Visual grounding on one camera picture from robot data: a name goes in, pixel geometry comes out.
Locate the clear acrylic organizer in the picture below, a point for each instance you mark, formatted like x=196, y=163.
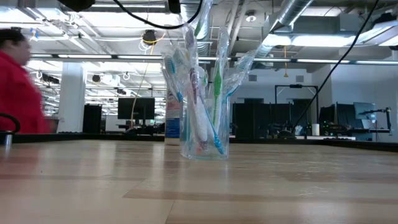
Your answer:
x=203, y=156

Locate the silver slanted ceiling duct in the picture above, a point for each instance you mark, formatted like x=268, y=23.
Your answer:
x=292, y=12

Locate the black stand frame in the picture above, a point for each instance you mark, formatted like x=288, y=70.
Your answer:
x=295, y=86

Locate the person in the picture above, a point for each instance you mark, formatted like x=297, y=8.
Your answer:
x=15, y=90

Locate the silver spiral ceiling duct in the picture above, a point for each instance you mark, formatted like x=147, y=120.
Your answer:
x=203, y=31

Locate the long linear light strip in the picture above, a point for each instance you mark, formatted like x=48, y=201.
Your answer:
x=84, y=56

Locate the white smoke detector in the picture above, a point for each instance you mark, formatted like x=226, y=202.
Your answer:
x=251, y=17

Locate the bright ceiling light panel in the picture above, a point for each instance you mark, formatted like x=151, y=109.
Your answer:
x=311, y=40

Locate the white paper roll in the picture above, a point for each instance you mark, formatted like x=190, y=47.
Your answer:
x=315, y=130

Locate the white building column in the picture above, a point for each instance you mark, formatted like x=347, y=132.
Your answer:
x=71, y=93

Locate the white ceiling pipe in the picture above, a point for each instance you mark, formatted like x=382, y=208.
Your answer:
x=233, y=15

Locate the dark monitor pair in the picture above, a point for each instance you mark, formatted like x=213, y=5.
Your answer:
x=329, y=118

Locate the white wipes canister blue label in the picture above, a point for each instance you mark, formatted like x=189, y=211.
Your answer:
x=172, y=124

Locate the dark tower cabinet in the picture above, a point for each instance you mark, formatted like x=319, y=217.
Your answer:
x=92, y=118

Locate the grey computer monitor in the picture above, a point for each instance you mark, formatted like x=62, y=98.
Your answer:
x=365, y=113

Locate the black computer monitor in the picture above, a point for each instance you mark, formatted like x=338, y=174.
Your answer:
x=136, y=109

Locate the dark ceiling device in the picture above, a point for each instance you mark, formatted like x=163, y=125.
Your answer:
x=149, y=36

